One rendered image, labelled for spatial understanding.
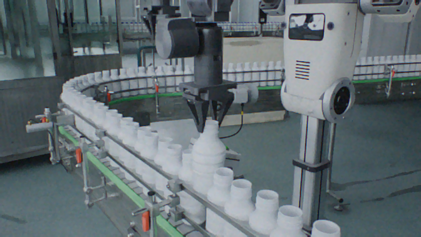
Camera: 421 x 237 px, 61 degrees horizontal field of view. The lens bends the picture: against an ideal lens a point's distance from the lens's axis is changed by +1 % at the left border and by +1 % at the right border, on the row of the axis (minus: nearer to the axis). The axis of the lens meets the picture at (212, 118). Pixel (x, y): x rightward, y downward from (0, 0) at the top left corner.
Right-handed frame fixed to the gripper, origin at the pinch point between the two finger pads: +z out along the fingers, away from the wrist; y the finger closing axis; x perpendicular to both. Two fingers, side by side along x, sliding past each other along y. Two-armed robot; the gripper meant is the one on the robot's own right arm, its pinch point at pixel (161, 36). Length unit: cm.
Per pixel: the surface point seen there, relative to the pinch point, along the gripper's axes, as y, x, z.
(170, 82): -56, -93, 34
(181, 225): 18, 39, 40
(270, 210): 16, 64, 25
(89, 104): 16.6, -24.2, 24.0
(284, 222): 18, 68, 24
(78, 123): 18, -36, 34
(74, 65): -100, -455, 66
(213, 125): 15, 46, 15
